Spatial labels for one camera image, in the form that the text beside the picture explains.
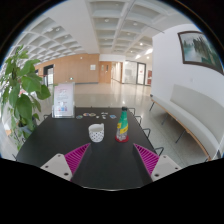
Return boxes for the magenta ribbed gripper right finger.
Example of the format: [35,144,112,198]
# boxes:
[133,143,183,182]

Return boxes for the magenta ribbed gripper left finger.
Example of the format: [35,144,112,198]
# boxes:
[40,142,92,182]

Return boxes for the green plastic water bottle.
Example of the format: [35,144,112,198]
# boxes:
[116,107,128,139]

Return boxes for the red round coaster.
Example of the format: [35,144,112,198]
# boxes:
[115,136,129,143]

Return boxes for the white polka dot mug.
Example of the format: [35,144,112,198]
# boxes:
[88,123,104,143]

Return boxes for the acrylic sign holder with flyer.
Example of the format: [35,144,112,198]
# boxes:
[52,83,75,118]

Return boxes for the white long bench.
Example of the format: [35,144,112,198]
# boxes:
[151,84,224,160]

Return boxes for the green leafy potted plant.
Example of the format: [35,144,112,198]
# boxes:
[0,45,51,149]

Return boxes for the framed landscape painting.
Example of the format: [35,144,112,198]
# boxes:
[178,31,224,75]

